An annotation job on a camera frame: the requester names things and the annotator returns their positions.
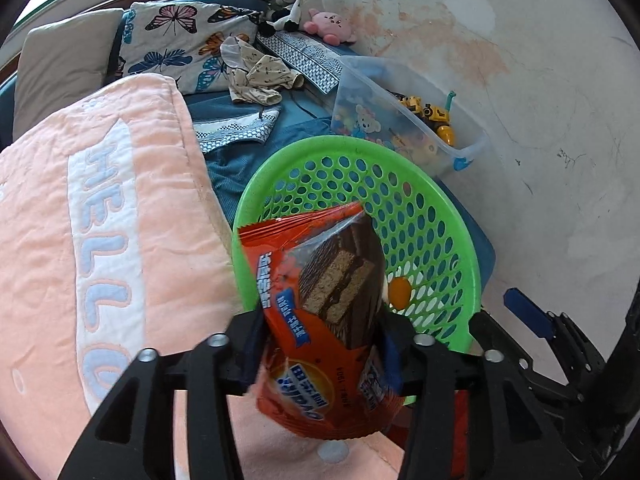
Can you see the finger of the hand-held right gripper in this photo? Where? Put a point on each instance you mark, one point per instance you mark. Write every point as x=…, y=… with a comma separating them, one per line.
x=525, y=310
x=500, y=335

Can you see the pink printed blanket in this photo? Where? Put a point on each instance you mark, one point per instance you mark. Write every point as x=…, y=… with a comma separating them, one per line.
x=40, y=210

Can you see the yellow toy truck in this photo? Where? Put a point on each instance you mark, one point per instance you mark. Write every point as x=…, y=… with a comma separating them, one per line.
x=435, y=115

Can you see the butterfly print pillow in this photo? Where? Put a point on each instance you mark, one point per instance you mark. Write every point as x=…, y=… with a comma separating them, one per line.
x=170, y=40

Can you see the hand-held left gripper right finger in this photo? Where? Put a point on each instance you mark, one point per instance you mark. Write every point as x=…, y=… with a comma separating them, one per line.
x=392, y=360

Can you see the beige crumpled clothes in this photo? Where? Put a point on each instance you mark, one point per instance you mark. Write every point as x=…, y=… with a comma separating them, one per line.
x=260, y=75

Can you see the clear plastic storage box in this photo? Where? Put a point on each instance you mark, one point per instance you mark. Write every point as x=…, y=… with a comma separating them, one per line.
x=360, y=95

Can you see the grey pillow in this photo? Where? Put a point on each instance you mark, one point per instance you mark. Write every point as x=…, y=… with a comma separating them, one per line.
x=60, y=60

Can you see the black white patterned cloth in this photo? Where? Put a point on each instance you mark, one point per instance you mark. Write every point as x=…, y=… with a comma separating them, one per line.
x=310, y=65
x=235, y=130

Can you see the small orange ball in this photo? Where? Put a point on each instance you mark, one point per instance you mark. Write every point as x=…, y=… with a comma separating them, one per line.
x=400, y=292

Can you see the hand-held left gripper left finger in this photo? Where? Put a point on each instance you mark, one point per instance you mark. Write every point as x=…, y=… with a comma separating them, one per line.
x=240, y=350

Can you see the green plastic basket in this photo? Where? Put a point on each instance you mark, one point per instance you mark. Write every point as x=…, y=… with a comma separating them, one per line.
x=350, y=180

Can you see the blue bed sheet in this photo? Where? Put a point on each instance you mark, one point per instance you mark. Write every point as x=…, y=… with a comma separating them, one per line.
x=300, y=120

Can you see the pink round plush toy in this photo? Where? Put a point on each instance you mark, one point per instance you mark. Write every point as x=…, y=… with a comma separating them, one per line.
x=330, y=25

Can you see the orange snack packet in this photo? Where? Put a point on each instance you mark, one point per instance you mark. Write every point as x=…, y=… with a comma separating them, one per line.
x=320, y=390

